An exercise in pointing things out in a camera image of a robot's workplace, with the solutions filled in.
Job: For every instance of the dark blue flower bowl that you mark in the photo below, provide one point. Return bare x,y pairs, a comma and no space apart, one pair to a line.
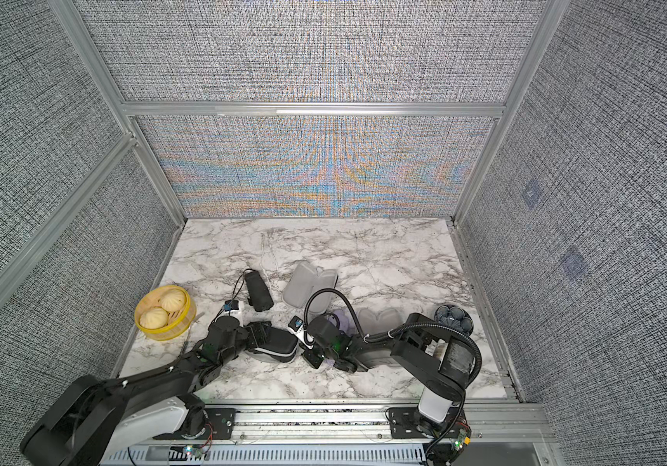
454,317

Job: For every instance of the open grey umbrella case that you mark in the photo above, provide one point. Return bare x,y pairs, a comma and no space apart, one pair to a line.
373,322
306,280

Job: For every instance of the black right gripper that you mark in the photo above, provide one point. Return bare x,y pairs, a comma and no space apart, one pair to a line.
307,357

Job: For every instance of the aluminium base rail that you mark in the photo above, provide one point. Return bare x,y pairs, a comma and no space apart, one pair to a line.
344,431

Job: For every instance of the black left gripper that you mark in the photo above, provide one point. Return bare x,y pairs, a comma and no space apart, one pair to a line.
262,336

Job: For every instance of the lilac umbrella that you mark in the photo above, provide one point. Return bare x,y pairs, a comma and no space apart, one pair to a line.
342,326

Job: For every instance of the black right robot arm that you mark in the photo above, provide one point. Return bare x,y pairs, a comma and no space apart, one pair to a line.
441,358

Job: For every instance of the yellow bamboo steamer basket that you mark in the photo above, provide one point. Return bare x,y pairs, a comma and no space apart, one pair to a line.
178,323

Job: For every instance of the white steamed bun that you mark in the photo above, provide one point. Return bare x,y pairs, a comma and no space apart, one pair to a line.
173,301
153,319

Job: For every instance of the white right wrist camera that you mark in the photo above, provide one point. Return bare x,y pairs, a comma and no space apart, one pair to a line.
296,328

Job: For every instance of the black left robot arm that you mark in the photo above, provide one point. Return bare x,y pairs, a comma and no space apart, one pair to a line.
78,427

